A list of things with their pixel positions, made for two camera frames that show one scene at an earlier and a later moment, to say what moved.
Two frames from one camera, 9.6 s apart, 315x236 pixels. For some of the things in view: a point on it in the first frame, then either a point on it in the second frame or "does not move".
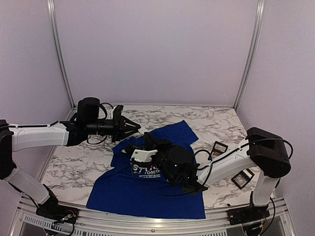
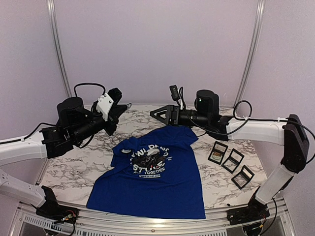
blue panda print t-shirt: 130,188 does not move
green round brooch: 214,154 does not move
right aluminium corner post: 261,5 does not move
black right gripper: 151,143 to 173,111
